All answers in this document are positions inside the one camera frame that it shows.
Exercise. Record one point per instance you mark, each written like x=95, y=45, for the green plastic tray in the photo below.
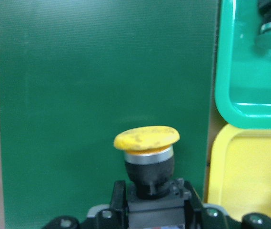
x=243, y=73

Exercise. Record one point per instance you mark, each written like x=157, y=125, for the yellow plastic tray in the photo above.
x=240, y=171

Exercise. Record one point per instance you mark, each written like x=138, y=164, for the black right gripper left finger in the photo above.
x=118, y=207

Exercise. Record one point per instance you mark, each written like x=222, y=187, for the green conveyor belt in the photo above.
x=74, y=74

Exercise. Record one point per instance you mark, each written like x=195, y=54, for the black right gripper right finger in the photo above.
x=192, y=209

